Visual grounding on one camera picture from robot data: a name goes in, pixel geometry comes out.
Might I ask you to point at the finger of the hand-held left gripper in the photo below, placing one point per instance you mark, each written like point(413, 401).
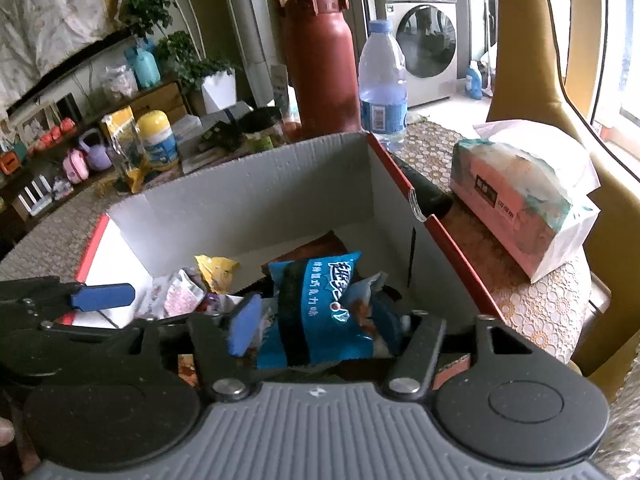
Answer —
point(102, 296)

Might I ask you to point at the person's left hand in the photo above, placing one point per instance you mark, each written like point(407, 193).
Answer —
point(5, 432)

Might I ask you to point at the photo frame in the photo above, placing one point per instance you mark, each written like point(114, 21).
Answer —
point(32, 122)

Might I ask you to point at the red cardboard box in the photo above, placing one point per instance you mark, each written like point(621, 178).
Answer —
point(280, 195)

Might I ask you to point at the pink toy bag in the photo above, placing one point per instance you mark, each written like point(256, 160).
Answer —
point(75, 167)

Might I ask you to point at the orange toy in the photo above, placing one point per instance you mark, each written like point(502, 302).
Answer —
point(54, 134)
point(42, 140)
point(66, 125)

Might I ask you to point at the wooden media cabinet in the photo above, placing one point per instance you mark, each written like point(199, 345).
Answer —
point(160, 100)

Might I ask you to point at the red snack packet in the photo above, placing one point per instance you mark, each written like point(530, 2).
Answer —
point(320, 249)

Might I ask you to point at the purple kettlebell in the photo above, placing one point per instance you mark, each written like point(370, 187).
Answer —
point(95, 152)

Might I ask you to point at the clear yellow-trimmed bag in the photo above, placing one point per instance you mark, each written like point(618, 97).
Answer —
point(122, 145)

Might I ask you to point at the orange box clock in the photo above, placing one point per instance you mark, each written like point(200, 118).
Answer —
point(10, 160)

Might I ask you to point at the blue detergent bottle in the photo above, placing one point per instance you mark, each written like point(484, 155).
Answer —
point(474, 80)

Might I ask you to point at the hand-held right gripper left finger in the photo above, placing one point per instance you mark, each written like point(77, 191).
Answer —
point(245, 327)

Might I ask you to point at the green potted plant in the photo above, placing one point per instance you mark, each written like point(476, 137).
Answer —
point(170, 35)

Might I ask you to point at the light blue jug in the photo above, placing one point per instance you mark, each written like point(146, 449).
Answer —
point(145, 67)

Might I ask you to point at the grey standing air conditioner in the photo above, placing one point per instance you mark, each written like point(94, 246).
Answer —
point(250, 10)

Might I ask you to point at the white snack packet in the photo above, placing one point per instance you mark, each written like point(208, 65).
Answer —
point(180, 294)

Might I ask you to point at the white router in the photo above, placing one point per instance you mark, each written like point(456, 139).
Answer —
point(32, 195)

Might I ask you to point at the white planter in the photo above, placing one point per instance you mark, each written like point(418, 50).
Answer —
point(220, 91)

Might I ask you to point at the tan padded chair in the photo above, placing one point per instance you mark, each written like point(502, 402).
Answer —
point(580, 110)

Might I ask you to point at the white washing machine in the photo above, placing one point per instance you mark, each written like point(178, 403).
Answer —
point(425, 35)

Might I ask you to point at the tissue pack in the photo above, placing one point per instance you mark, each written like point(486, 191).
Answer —
point(520, 195)

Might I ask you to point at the yellow-lidded jar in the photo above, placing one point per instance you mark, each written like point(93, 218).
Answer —
point(157, 140)

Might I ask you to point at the clear plastic bag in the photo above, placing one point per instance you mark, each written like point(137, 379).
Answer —
point(120, 82)

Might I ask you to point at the yellow snack packet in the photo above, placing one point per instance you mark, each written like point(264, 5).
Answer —
point(215, 270)

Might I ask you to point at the black-lidded glass jar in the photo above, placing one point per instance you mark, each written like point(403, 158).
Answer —
point(260, 122)

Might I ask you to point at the silvery blue snack packet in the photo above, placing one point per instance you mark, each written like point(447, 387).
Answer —
point(375, 300)

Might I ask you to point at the window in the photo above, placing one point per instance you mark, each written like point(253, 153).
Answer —
point(620, 35)

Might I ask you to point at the white cover cloth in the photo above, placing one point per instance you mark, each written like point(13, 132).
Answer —
point(45, 25)

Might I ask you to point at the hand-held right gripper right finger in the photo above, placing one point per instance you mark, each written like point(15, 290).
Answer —
point(420, 350)

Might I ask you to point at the black speaker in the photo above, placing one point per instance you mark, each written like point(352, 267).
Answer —
point(70, 105)

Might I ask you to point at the white paper carton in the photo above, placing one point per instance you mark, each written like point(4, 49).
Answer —
point(280, 82)

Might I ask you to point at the clear water bottle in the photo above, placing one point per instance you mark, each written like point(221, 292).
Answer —
point(382, 85)

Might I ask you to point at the red thermos bottle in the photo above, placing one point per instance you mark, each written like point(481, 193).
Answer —
point(320, 60)

